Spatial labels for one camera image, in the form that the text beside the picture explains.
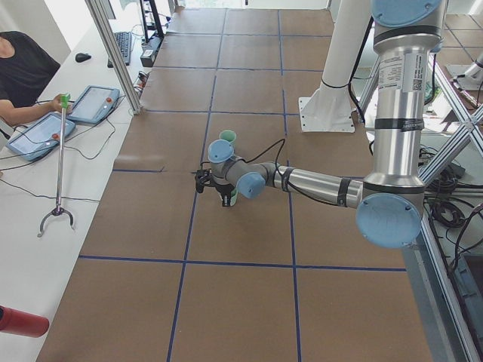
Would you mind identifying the reacher grabber tool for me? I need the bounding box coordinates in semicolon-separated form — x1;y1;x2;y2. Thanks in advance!
37;94;74;238

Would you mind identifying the black cable bundle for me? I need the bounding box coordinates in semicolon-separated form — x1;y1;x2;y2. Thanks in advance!
418;146;483;272

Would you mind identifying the blue teach pendant near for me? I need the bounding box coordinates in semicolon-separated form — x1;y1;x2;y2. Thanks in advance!
6;112;62;161

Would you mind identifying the aluminium frame right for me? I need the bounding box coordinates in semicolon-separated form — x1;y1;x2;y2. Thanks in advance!
403;47;482;361

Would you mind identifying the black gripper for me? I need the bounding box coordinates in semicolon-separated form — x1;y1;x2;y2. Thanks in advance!
214;182;235;207

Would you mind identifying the blue teach pendant far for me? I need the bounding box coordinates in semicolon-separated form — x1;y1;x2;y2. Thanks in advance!
67;85;120;124

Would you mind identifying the black keyboard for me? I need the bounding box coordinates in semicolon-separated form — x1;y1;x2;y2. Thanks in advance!
114;32;132;66

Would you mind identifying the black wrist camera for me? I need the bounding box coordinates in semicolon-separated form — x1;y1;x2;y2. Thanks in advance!
195;169;214;194

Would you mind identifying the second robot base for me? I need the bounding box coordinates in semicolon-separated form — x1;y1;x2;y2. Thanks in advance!
446;54;482;91

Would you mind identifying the aluminium frame post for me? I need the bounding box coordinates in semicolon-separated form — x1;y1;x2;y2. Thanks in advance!
85;0;141;115

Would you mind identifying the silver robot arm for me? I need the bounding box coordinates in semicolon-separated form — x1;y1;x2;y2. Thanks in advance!
195;1;445;248

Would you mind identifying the red cylinder bottle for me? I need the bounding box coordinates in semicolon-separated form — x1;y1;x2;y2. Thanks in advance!
1;306;50;338

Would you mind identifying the mint green cup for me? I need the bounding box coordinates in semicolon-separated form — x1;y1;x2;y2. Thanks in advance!
229;188;238;207
219;129;237;147

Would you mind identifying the black computer mouse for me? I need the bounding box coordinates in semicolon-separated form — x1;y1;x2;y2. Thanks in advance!
75;53;91;63

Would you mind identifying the person in black shirt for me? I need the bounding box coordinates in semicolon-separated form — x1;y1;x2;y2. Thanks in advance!
1;31;62;127

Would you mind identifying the blue teach pendant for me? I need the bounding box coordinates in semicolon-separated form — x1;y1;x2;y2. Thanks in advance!
67;85;120;124
6;112;62;161

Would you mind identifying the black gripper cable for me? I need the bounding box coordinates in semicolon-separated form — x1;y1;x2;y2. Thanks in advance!
199;138;288;178

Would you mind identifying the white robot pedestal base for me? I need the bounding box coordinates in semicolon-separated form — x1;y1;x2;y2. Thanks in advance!
299;0;371;133

